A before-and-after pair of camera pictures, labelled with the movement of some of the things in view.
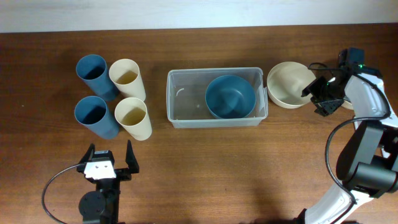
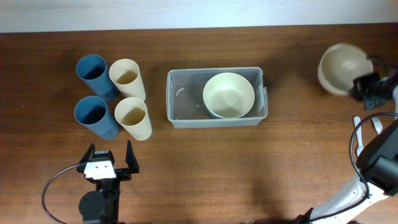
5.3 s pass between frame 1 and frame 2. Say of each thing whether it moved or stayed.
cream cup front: stayed
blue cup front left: stayed
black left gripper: stayed
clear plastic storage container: stayed
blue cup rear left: stayed
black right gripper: moved
